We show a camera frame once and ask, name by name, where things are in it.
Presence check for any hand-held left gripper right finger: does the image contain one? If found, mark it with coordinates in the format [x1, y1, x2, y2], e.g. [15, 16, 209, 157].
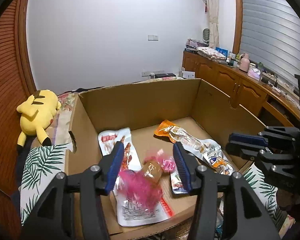
[172, 142, 282, 240]

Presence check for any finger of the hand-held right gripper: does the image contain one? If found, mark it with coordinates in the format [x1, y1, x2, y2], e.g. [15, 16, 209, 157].
[228, 126, 300, 146]
[226, 142, 300, 179]

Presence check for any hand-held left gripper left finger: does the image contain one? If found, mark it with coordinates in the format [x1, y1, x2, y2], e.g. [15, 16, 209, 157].
[20, 141, 125, 240]

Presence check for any blue snack packet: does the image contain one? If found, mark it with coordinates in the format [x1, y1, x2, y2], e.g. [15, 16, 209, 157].
[170, 171, 190, 195]

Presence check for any pink twist-wrapped pastry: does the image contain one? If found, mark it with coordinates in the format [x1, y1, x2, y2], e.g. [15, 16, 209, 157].
[117, 149, 177, 207]

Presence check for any orange snack packet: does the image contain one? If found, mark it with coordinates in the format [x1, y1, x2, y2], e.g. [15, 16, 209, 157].
[154, 119, 222, 159]

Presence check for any white printed snack packet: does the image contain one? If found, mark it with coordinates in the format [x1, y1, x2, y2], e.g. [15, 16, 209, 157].
[117, 191, 175, 227]

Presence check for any brown cardboard box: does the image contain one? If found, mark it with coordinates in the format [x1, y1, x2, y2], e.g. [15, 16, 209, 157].
[65, 78, 274, 236]

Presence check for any pink tissue box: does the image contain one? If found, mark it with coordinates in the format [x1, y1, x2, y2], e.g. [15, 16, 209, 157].
[247, 67, 262, 80]

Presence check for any pink kettle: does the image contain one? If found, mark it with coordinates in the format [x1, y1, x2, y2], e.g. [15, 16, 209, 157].
[237, 53, 250, 71]

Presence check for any wooden cabinet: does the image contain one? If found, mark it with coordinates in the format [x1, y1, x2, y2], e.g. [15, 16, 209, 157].
[182, 50, 300, 128]

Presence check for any leaf print blanket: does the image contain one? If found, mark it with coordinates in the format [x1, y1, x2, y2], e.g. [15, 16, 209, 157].
[20, 144, 295, 240]

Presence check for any grey window blind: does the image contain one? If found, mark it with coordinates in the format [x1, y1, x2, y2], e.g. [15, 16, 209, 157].
[239, 0, 300, 88]

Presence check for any yellow plush toy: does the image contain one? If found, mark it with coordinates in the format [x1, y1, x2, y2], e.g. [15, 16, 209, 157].
[16, 89, 62, 153]

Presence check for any white bedside item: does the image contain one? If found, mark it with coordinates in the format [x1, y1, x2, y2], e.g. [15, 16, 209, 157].
[179, 67, 195, 78]

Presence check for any floral folded cloth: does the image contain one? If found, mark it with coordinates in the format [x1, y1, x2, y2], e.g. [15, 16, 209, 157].
[197, 46, 228, 64]

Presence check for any small white fan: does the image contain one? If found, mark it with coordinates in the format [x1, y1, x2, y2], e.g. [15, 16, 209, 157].
[201, 28, 211, 43]

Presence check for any purple folded clothes stack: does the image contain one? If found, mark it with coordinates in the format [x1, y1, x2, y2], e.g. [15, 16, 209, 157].
[185, 39, 209, 49]

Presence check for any cream curtain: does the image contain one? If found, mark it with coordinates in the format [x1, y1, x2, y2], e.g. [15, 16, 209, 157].
[204, 0, 220, 48]

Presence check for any wooden louvered wardrobe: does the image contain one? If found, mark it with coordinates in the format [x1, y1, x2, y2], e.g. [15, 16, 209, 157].
[0, 0, 38, 230]

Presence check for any power strip with cables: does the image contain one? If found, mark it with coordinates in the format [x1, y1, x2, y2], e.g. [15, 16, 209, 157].
[261, 75, 298, 98]

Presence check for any wooden window frame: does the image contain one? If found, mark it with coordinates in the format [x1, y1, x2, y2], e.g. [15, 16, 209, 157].
[231, 0, 244, 55]

